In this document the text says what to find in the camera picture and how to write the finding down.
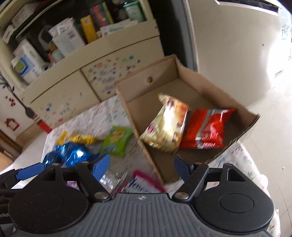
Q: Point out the floral tablecloth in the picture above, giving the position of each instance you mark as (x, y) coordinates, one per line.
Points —
(98, 120)

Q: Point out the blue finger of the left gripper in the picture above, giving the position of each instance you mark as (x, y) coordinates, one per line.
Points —
(30, 171)

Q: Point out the red white box on floor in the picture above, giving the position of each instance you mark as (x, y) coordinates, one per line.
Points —
(37, 120)

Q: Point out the silver foil snack bag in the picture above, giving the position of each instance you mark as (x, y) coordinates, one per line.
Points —
(112, 182)

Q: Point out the red snack bag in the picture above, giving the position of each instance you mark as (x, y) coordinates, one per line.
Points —
(206, 129)

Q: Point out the large blue foil snack bag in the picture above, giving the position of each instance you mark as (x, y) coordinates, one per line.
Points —
(69, 154)

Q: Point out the cream sticker-covered cabinet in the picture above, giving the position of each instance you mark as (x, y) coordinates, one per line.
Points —
(87, 76)

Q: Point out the yellow book on shelf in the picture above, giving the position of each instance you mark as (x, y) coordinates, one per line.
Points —
(88, 29)

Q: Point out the green cracker snack pack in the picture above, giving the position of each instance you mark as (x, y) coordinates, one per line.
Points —
(116, 141)

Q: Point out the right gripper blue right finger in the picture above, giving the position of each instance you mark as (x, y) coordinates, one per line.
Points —
(193, 176)

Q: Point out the pink white snack bag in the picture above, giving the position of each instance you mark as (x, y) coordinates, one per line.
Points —
(142, 183)

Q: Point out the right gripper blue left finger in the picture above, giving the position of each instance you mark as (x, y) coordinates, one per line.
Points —
(89, 175)

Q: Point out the brown cardboard box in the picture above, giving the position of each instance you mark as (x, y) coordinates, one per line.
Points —
(139, 91)

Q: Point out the white blue carton on shelf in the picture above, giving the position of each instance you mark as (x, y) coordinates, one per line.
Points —
(27, 62)

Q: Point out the gold croissant snack bag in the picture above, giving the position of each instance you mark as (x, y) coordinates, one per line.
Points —
(165, 132)

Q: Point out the white box on shelf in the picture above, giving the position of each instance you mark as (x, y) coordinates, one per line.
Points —
(66, 37)

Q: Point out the yellow gold snack wrapper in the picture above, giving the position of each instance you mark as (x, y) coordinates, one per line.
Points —
(78, 139)

